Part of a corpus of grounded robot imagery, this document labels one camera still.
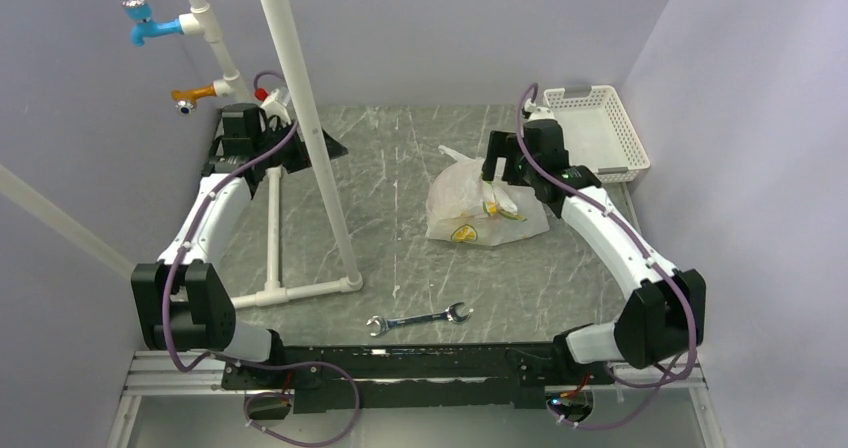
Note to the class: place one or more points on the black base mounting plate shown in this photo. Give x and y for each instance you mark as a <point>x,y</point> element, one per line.
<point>323,378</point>

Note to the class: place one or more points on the blue plastic faucet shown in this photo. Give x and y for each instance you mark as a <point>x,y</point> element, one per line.
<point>141,14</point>

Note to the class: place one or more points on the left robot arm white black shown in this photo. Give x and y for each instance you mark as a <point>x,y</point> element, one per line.
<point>182,304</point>

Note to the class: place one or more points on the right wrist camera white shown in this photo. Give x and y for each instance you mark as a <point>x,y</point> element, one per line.
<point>534,112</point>

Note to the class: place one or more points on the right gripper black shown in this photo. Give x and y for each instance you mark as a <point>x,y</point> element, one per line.
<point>506,145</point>

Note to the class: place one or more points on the translucent white plastic bag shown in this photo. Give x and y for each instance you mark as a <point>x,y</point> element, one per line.
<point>461,207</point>

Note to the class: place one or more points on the silver open-end wrench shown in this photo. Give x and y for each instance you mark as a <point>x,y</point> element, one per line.
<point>452,314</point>

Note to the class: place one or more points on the white PVC pipe frame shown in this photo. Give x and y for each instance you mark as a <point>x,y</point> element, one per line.
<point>221,198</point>

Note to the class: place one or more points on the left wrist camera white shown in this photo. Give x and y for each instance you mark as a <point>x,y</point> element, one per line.
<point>275,103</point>

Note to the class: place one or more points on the aluminium rail frame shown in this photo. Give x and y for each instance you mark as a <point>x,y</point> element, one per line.
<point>162,407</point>

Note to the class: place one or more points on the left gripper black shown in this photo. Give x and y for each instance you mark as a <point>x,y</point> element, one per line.
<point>302,160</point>

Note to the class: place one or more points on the white perforated plastic basket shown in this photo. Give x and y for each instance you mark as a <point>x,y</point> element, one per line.
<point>598,132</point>

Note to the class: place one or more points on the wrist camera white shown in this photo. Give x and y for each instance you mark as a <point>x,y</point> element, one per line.
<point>275,103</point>
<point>534,112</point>

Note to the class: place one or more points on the orange plastic faucet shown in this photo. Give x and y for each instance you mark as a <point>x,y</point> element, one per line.
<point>185,101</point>

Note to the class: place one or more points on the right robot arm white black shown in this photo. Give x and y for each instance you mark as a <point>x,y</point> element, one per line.
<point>664,312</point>

